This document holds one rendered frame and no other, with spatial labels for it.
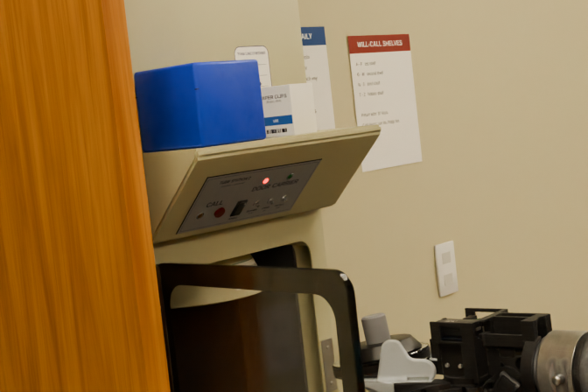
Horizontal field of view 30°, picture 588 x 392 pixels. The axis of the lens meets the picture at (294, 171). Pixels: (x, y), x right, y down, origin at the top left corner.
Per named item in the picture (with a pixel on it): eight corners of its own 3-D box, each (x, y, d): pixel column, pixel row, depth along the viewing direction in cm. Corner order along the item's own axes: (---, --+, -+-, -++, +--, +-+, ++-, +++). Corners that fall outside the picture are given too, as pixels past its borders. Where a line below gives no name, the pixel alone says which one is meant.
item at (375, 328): (329, 386, 122) (316, 328, 122) (379, 365, 129) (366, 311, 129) (394, 381, 116) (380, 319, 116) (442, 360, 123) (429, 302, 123)
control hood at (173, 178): (133, 245, 121) (122, 155, 121) (321, 206, 145) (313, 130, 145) (205, 245, 114) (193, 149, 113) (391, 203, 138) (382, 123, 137)
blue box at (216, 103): (141, 153, 122) (131, 72, 121) (206, 144, 129) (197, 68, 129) (203, 147, 115) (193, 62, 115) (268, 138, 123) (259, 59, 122)
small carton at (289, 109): (260, 138, 132) (255, 88, 132) (283, 135, 136) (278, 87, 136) (294, 135, 129) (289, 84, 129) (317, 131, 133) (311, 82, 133)
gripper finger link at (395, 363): (351, 338, 119) (435, 332, 116) (358, 391, 119) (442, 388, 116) (343, 345, 116) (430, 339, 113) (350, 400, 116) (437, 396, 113)
